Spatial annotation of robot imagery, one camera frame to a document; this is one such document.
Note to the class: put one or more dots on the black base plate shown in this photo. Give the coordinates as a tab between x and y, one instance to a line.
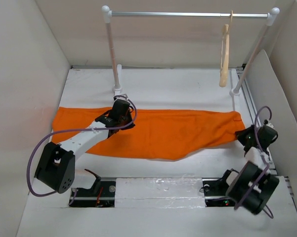
102	196
214	191

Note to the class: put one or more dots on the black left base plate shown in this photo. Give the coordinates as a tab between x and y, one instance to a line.
102	196

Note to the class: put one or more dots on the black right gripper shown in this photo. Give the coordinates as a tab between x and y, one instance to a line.
240	133

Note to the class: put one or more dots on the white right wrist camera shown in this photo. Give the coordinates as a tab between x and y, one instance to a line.
268	123

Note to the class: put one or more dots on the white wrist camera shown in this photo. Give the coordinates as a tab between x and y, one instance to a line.
268	123
121	97

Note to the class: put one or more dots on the beige plastic hanger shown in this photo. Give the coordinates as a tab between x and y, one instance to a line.
225	48

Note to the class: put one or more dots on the white clothes rack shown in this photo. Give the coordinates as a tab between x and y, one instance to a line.
270	18

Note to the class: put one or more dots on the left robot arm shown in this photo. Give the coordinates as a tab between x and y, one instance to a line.
57	164

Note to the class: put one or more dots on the orange trousers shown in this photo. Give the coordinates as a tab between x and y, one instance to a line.
171	134

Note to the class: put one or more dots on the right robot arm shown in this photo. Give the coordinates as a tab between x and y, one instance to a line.
252	187

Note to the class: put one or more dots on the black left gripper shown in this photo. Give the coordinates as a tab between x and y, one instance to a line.
129	115

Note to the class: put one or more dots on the aluminium rail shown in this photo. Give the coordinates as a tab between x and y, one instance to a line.
257	156

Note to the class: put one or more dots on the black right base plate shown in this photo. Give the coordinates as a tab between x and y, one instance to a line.
214	191

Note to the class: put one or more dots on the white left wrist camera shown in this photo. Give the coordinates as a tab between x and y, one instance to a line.
121	97

